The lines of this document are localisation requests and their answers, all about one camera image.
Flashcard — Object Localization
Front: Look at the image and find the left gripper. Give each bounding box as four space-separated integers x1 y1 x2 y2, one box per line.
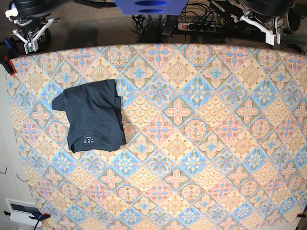
231 9 282 38

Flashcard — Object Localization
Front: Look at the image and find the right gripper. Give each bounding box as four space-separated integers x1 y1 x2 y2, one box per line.
5 8 60 44

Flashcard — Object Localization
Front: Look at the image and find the dark blue t-shirt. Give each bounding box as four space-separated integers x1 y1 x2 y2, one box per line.
52 80 126 153

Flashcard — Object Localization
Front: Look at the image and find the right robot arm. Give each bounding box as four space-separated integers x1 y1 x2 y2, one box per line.
5 0 65 44

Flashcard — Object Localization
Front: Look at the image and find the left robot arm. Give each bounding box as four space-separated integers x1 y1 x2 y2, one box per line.
234 0 296 45

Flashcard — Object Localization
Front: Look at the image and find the black round stand base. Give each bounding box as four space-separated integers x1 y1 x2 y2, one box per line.
38 29 51 52

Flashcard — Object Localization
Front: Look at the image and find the black speaker upper right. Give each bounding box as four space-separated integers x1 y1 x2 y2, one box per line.
287 11 301 32

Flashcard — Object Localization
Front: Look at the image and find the white power strip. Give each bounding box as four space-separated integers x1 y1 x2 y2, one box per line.
177 23 223 33

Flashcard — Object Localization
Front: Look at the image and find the patterned tablecloth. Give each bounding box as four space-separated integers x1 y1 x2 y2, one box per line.
6 44 307 230

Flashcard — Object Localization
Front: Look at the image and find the blue orange clamp lower left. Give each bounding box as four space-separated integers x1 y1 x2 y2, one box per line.
4 211 50 230

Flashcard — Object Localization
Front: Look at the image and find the orange clamp lower right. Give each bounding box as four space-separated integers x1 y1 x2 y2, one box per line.
296 213 306 218

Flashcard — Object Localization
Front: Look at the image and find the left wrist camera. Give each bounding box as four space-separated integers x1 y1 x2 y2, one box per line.
265 33 281 46

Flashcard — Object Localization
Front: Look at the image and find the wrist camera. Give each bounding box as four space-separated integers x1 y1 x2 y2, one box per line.
265 33 281 46
24 41 39 54

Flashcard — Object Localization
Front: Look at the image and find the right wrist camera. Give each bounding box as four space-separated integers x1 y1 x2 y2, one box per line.
24 41 39 54

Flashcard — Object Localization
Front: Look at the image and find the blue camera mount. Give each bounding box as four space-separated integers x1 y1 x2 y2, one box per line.
114 0 188 16

